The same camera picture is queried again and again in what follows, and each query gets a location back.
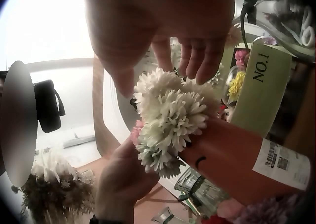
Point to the person's right thumb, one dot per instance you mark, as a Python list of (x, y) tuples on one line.
[(122, 76)]

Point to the person's left fingers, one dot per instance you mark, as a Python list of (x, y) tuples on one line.
[(123, 151)]

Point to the dried white brown bouquet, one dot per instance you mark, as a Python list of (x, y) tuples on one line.
[(56, 184)]

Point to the ribbed glass vase green ribbon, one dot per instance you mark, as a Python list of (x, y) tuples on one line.
[(200, 196)]

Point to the yellow artificial flower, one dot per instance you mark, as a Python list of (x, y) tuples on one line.
[(235, 85)]

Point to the purple artificial flowers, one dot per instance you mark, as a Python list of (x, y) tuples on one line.
[(271, 209)]

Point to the small pale pink flower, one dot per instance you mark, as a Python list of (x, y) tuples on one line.
[(136, 132)]

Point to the white artificial flower bunch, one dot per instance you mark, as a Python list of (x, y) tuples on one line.
[(170, 120)]

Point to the red artificial flower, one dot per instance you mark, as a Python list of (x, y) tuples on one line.
[(218, 219)]

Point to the person's right middle finger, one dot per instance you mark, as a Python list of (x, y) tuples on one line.
[(187, 61)]

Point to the small clear glass vase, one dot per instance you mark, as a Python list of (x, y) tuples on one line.
[(163, 216)]

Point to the person's left hand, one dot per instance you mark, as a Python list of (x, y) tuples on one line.
[(121, 187)]

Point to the orange vase with white label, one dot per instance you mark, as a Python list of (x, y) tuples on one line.
[(237, 164)]

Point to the pink artificial flower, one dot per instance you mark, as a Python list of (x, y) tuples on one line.
[(240, 57)]

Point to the clear glass vase black ribbon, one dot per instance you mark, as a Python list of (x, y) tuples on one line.
[(281, 19)]

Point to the person's right index finger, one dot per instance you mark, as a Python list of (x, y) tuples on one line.
[(161, 53)]

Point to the light green cylinder vase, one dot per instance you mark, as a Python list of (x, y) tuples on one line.
[(264, 90)]

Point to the person's right hand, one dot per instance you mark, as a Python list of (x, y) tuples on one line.
[(153, 14)]

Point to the person's right ring finger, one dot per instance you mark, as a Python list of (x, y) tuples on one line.
[(208, 65)]

